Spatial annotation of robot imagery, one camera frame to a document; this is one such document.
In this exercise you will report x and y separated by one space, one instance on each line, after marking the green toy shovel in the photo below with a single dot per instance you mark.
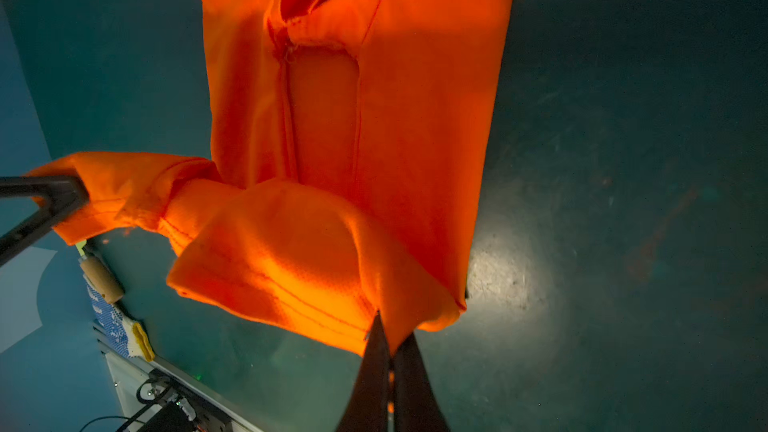
98 275

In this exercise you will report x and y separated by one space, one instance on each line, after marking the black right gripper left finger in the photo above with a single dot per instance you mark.
367 408

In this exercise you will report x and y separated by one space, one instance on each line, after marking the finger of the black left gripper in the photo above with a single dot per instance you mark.
59 197

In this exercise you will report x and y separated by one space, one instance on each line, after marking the orange t shirt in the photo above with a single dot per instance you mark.
347 151

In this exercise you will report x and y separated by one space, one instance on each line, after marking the left blue dotted glove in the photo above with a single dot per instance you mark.
125 335

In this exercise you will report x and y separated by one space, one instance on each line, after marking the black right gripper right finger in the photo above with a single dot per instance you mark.
415 406

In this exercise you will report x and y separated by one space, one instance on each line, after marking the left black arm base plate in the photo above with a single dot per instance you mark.
175 407

